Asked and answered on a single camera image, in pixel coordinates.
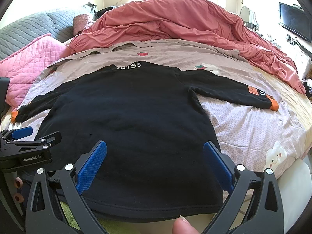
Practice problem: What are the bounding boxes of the black sweatshirt orange cuffs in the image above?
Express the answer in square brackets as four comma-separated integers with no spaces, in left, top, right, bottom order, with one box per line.
[16,61,279,221]

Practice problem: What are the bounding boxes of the dark green clothing pile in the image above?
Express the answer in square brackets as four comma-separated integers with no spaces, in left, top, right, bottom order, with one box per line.
[94,6,116,20]

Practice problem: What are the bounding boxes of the left hand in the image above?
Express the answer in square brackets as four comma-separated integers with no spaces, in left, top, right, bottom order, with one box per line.
[13,176,24,203]

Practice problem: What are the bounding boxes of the beige strawberry bear bedsheet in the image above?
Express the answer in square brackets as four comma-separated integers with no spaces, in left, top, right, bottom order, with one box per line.
[7,39,311,175]

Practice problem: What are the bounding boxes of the pink quilted blanket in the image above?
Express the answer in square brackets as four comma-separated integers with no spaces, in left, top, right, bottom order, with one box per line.
[1,33,72,111]

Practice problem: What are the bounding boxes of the mauve pillow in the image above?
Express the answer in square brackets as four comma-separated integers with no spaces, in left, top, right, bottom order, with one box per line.
[73,14,95,36]

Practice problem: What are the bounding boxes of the salmon red duvet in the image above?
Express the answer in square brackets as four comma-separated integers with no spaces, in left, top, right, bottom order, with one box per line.
[69,0,306,94]

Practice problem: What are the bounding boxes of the black monitor screen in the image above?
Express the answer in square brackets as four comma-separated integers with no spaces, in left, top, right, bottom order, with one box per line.
[279,2,311,42]

